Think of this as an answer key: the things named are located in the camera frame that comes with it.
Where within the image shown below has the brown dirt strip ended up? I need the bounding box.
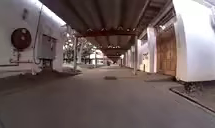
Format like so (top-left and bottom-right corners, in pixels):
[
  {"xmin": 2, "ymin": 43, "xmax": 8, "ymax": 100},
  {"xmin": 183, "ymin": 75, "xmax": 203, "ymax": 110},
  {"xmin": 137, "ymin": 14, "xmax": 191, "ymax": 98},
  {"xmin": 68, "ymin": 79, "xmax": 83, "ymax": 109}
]
[
  {"xmin": 0, "ymin": 67, "xmax": 83, "ymax": 96},
  {"xmin": 171, "ymin": 81, "xmax": 215, "ymax": 113}
]

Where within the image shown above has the concrete kerb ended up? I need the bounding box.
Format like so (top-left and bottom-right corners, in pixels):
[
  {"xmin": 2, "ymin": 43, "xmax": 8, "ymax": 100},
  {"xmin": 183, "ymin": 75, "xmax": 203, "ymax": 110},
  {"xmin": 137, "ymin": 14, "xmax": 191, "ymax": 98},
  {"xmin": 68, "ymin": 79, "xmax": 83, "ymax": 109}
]
[{"xmin": 168, "ymin": 86, "xmax": 215, "ymax": 116}]

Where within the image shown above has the white building with wooden door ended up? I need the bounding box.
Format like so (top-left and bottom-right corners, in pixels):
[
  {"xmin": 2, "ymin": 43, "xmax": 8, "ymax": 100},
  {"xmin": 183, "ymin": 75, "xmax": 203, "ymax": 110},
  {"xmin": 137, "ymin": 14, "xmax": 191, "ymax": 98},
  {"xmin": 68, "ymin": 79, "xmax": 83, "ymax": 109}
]
[{"xmin": 123, "ymin": 0, "xmax": 215, "ymax": 84}]

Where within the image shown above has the grey concrete path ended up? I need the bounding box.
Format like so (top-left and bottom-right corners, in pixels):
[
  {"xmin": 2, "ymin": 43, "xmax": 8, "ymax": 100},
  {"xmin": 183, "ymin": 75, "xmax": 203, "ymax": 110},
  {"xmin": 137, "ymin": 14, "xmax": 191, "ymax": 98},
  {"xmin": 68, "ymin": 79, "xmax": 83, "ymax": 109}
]
[{"xmin": 0, "ymin": 64, "xmax": 215, "ymax": 128}]

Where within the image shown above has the group of trees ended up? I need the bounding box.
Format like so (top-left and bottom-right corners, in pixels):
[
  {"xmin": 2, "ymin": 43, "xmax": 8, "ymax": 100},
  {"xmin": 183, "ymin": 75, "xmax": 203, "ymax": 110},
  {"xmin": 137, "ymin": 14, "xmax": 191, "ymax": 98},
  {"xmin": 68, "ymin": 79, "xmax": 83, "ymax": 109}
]
[{"xmin": 63, "ymin": 31, "xmax": 99, "ymax": 71}]

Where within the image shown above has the overhead concrete canopy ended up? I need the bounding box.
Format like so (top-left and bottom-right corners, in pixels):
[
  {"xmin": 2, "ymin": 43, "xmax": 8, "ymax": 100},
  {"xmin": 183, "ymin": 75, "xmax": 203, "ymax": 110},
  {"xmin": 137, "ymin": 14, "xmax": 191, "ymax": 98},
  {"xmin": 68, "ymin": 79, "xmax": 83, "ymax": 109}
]
[{"xmin": 39, "ymin": 0, "xmax": 174, "ymax": 65}]

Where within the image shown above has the white building with round fan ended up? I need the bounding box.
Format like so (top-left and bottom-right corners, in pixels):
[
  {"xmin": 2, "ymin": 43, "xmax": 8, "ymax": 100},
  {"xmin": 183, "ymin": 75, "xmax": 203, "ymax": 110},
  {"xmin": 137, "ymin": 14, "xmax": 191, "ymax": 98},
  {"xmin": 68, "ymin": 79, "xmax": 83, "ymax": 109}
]
[{"xmin": 0, "ymin": 0, "xmax": 68, "ymax": 76}]

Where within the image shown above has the manhole cover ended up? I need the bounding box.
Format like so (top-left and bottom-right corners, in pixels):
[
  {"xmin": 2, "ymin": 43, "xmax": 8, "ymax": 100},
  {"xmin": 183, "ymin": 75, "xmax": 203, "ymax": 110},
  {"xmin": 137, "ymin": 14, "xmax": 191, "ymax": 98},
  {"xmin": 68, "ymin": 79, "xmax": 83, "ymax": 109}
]
[{"xmin": 103, "ymin": 75, "xmax": 118, "ymax": 81}]

